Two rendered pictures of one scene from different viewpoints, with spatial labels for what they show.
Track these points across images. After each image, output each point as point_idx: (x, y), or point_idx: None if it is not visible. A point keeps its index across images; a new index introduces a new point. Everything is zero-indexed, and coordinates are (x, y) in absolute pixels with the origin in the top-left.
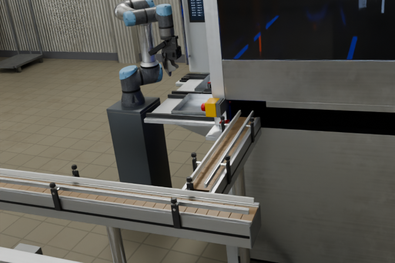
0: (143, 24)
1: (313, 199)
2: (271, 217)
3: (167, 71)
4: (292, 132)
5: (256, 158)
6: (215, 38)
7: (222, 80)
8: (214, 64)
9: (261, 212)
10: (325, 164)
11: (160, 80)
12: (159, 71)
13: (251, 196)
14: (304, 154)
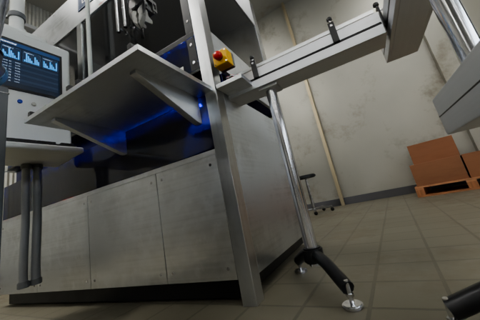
0: None
1: (271, 169)
2: (263, 195)
3: (144, 18)
4: (251, 109)
5: (243, 128)
6: (204, 12)
7: (213, 47)
8: (207, 31)
9: (257, 191)
10: (267, 138)
11: (1, 84)
12: (5, 69)
13: (248, 173)
14: (259, 128)
